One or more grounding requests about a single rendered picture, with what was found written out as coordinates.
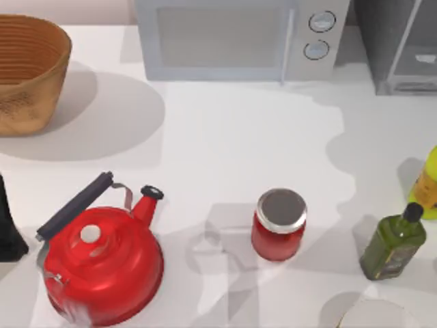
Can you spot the red jar with metal lid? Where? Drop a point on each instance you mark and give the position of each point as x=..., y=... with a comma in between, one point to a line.
x=278, y=229

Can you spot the pale microwave oven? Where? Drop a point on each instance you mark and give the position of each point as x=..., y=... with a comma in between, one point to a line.
x=218, y=37

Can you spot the microwave knob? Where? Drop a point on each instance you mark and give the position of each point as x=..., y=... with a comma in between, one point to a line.
x=322, y=20
x=316, y=50

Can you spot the red kettle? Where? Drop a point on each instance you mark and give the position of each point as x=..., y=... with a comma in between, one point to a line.
x=102, y=259

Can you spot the green bottle with black cap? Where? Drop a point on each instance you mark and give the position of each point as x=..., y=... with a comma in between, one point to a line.
x=392, y=246

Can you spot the brown woven basket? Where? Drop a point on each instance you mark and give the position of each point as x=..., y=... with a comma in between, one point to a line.
x=30, y=78

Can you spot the yellow bottle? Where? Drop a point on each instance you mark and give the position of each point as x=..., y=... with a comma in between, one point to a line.
x=426, y=188

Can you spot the white plate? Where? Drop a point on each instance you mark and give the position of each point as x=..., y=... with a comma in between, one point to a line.
x=375, y=316

